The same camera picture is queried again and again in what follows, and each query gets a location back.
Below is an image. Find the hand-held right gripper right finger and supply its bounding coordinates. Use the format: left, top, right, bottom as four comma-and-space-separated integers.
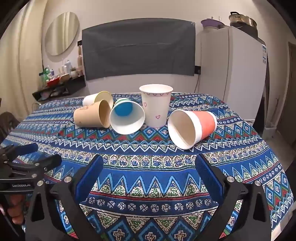
195, 154, 274, 241

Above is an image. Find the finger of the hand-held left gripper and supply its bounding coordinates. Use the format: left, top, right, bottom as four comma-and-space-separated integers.
0, 143, 39, 163
6, 154, 62, 174

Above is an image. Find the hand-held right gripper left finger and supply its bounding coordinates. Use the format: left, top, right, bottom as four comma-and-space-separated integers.
24, 154, 104, 241

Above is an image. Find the orange paper cup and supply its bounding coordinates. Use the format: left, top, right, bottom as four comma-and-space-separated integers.
167, 110, 218, 150

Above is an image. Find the brown paper cup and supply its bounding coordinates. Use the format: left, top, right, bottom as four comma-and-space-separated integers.
73, 100, 112, 128

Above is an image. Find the green striped blue-bottom cup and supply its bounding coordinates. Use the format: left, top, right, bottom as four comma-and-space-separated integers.
110, 98, 145, 135

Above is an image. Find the white cup with yellow inside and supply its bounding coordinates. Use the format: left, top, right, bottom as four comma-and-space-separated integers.
83, 91, 114, 109

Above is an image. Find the white cup with hearts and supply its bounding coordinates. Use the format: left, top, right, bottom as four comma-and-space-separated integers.
139, 84, 174, 128

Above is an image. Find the person's left hand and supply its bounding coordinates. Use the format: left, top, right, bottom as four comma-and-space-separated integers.
6, 195, 26, 232

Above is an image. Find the dark chair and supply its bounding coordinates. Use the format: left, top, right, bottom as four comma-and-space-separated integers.
0, 112, 20, 142

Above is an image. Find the blue patterned tablecloth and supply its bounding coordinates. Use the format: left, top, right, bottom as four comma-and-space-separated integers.
0, 93, 287, 241

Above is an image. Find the beige curtain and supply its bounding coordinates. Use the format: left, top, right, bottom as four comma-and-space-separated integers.
0, 9, 48, 130

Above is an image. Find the white refrigerator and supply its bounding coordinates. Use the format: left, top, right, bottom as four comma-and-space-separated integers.
198, 26, 268, 121

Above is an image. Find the grey cloth cover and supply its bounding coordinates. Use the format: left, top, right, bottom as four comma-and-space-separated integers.
82, 20, 196, 81

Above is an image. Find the purple basin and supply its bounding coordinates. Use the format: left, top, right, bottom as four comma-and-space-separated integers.
201, 19, 226, 29

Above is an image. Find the steel cooking pot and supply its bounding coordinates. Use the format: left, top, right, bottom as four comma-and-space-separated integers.
229, 11, 258, 39

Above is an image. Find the black wall shelf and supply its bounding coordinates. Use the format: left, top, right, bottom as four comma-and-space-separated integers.
32, 75, 87, 103

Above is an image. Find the black power cable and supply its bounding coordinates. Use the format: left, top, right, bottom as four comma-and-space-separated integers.
195, 66, 201, 93

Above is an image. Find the oval wall mirror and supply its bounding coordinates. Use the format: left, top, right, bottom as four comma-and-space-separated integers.
44, 12, 80, 56

